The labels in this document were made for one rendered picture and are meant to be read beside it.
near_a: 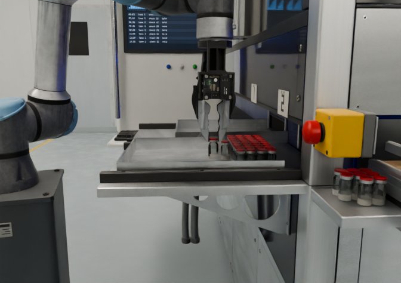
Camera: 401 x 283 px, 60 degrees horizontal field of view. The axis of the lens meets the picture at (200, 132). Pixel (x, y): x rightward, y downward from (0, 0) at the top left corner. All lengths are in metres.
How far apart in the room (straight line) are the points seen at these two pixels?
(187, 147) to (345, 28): 0.51
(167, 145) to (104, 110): 5.42
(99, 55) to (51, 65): 5.29
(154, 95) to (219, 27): 0.97
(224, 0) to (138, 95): 1.00
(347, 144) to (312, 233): 0.22
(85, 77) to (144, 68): 4.78
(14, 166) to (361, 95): 0.83
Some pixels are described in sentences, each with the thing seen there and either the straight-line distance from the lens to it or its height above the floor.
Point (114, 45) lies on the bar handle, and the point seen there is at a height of 1.20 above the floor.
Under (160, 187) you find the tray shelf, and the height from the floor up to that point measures 0.88.
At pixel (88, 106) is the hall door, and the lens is 6.42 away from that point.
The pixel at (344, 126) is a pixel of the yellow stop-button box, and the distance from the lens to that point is 0.59.
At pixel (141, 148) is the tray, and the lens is 0.97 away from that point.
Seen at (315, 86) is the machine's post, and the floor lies 1.07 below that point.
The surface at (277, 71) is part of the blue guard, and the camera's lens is 0.91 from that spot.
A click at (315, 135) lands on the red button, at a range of 0.59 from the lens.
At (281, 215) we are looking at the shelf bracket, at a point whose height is 0.77.
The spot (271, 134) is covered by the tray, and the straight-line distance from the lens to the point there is 1.07.
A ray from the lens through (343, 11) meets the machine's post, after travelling 0.69.
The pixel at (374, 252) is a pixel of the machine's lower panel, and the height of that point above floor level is 0.74.
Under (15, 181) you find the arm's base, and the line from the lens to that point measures 1.02.
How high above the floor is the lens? 1.10
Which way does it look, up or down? 10 degrees down
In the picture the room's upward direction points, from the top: straight up
